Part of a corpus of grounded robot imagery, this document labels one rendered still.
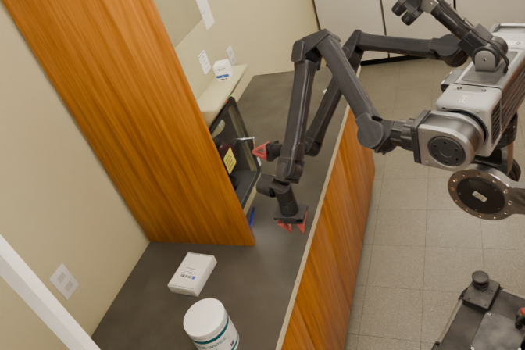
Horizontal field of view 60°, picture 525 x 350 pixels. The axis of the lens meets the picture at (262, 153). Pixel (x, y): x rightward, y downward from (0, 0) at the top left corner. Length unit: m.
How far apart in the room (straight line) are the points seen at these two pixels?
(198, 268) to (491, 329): 1.27
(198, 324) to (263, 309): 0.25
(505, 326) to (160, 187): 1.54
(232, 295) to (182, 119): 0.64
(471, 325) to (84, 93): 1.83
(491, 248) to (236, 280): 1.64
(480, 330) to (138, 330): 1.41
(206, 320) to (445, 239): 1.82
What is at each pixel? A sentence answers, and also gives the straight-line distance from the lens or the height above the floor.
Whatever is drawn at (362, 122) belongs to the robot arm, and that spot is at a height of 1.49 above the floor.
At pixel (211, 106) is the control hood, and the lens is 1.55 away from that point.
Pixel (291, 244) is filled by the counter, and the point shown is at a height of 0.94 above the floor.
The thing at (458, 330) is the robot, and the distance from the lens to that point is 2.30.
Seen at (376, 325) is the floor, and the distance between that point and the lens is 2.61.
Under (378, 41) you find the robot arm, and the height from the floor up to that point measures 1.46.
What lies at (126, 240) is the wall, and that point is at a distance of 1.99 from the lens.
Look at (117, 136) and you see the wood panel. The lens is 1.68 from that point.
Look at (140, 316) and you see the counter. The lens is 1.80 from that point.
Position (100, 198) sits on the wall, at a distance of 1.86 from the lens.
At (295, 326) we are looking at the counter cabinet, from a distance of 1.75.
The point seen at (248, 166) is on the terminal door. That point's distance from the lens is 1.94.
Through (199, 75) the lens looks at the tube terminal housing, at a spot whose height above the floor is 1.57.
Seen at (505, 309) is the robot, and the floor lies 0.24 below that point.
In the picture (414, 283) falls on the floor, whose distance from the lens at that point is 2.75.
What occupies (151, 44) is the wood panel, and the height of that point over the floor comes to 1.80.
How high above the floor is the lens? 2.18
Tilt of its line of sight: 33 degrees down
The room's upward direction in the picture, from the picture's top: 20 degrees counter-clockwise
